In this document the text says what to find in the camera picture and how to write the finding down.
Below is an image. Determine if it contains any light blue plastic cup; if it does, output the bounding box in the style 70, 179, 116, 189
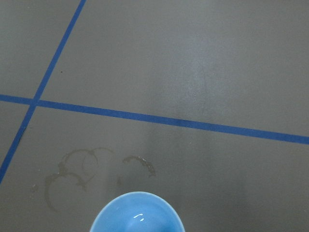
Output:
90, 191, 185, 232

